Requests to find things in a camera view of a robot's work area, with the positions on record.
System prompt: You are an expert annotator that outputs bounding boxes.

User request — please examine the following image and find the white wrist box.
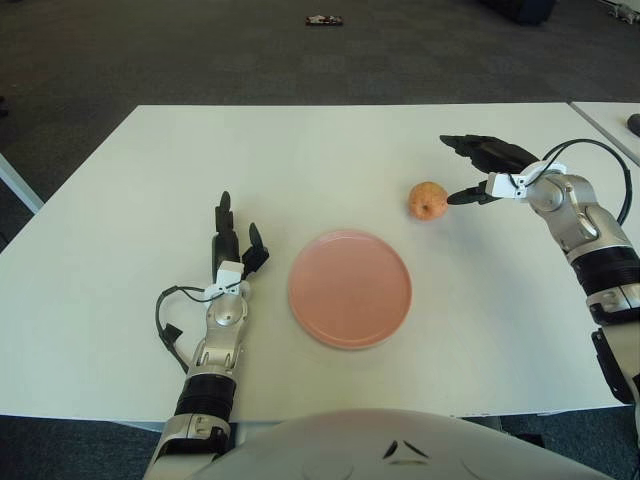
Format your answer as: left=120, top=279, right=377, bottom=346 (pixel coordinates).
left=487, top=172, right=527, bottom=200
left=204, top=260, right=246, bottom=302

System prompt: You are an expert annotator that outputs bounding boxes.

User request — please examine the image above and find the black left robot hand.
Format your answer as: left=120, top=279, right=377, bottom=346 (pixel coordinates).
left=209, top=191, right=272, bottom=279

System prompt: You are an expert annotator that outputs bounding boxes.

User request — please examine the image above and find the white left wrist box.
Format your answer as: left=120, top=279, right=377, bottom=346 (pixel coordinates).
left=204, top=260, right=246, bottom=302

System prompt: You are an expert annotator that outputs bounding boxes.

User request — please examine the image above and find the yellow-red apple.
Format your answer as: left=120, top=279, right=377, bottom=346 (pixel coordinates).
left=407, top=181, right=450, bottom=221

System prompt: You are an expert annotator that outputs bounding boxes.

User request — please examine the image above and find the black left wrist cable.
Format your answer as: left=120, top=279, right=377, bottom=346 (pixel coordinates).
left=154, top=284, right=215, bottom=374

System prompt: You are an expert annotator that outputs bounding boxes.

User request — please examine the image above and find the round pink plate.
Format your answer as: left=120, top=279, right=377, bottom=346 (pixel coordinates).
left=287, top=229, right=414, bottom=350

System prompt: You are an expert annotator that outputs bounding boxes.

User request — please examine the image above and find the grey robot torso shell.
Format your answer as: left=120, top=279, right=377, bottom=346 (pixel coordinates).
left=194, top=408, right=629, bottom=480

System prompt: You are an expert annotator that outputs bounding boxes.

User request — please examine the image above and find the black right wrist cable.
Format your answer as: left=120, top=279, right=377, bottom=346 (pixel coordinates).
left=519, top=139, right=634, bottom=224

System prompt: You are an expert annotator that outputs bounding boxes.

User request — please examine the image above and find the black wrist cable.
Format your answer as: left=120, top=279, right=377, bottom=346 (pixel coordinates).
left=154, top=284, right=215, bottom=374
left=519, top=139, right=634, bottom=224

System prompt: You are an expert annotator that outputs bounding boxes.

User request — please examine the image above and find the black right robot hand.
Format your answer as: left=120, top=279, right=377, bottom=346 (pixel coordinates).
left=439, top=133, right=541, bottom=207

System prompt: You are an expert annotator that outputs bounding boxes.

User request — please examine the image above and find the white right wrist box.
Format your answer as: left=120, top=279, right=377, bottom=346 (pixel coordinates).
left=487, top=172, right=527, bottom=200

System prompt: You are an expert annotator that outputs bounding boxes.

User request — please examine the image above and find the dark bulky floor object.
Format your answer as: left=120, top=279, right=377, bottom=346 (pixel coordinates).
left=477, top=0, right=558, bottom=25

